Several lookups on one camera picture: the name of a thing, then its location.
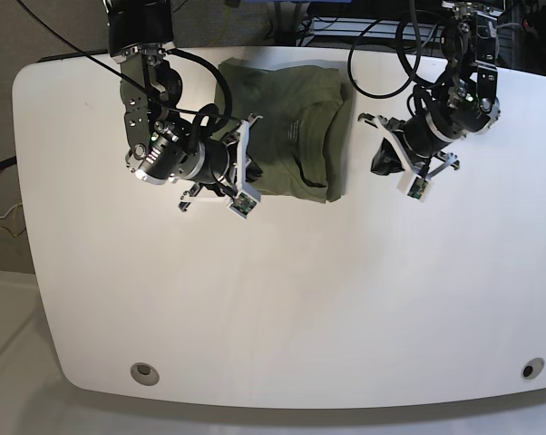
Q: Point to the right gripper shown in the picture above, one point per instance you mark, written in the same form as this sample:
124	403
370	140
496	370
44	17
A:
219	169

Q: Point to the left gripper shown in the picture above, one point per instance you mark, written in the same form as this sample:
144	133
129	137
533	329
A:
415	144

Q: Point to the olive green T-shirt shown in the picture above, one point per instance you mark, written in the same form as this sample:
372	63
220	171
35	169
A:
300	141

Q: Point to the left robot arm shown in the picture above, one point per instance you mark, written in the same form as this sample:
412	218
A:
462	100

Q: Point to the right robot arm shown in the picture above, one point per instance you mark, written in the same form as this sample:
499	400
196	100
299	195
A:
141	38

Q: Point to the silver equipment rack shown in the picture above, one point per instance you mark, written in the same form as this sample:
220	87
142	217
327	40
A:
299	23

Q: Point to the left table grommet hole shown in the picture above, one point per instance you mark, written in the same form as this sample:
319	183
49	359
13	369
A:
144	374

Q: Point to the table grommet hole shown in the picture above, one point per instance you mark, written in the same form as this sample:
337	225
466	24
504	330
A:
144	374
533	368

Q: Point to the right table grommet hole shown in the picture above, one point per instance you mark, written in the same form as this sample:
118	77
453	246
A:
533	368

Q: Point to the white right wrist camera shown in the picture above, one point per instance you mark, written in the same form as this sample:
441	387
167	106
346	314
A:
244	202

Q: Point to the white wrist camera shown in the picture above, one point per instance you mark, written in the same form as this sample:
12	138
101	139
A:
414	186
244	202

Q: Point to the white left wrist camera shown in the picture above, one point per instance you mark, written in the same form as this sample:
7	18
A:
414	186

